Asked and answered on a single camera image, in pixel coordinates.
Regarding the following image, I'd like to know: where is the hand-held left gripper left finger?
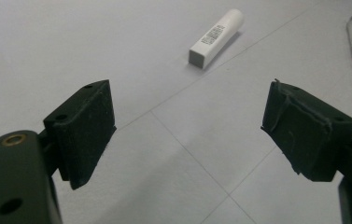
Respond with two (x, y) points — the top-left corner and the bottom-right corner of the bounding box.
(37, 78), (118, 191)

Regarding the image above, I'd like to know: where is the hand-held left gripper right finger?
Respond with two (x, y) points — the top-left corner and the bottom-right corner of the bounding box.
(260, 78), (352, 183)

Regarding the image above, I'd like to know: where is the white square-ended tube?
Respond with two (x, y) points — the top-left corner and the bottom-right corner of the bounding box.
(188, 8), (245, 70)

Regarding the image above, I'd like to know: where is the white paper table cover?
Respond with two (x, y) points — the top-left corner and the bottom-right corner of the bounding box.
(0, 0), (352, 224)

